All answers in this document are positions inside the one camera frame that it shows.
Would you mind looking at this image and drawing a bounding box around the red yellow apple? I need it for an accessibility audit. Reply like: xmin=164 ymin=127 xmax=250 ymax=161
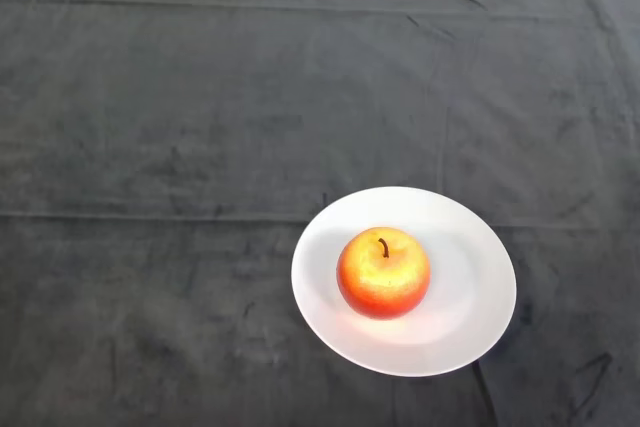
xmin=336 ymin=227 xmax=432 ymax=321

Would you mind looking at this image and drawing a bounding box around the white round plate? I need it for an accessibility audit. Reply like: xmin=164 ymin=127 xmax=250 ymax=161
xmin=291 ymin=186 xmax=518 ymax=378

